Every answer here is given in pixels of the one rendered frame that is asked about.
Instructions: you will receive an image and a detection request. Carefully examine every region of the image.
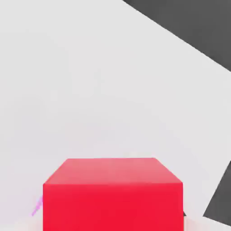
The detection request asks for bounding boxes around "small red cube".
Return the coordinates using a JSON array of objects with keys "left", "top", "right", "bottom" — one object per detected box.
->
[{"left": 42, "top": 157, "right": 184, "bottom": 231}]

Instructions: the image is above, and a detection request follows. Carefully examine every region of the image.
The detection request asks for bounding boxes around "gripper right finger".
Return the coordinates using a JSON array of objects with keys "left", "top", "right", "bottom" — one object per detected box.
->
[{"left": 183, "top": 211, "right": 231, "bottom": 231}]

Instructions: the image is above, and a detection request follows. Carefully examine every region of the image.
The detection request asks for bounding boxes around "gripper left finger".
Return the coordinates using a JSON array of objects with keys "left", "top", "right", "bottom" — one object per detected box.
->
[{"left": 0, "top": 195, "right": 44, "bottom": 231}]

